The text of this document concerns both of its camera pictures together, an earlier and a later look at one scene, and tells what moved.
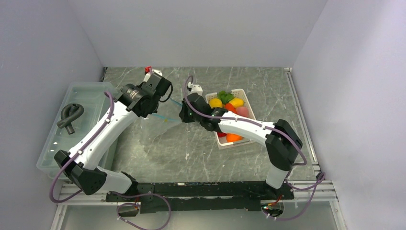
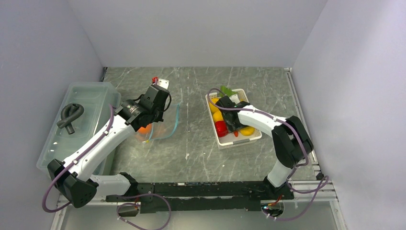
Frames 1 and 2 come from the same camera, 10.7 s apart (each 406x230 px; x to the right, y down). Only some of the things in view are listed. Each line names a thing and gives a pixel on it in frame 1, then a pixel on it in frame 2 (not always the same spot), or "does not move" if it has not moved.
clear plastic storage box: x=85 y=109 does not move
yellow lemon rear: x=215 y=103 does not move
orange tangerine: x=232 y=137 -> x=146 y=130
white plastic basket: x=223 y=143 does not move
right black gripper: x=183 y=114 -> x=234 y=128
